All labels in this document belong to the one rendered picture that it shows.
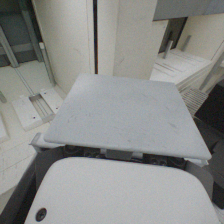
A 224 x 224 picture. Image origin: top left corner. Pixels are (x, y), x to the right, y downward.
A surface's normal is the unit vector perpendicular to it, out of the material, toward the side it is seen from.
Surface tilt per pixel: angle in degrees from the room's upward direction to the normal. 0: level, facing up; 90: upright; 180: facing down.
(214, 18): 90
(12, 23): 90
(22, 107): 0
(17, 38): 90
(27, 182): 0
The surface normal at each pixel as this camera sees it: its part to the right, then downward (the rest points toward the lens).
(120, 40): 0.65, 0.57
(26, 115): 0.07, -0.70
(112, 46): -0.76, 0.42
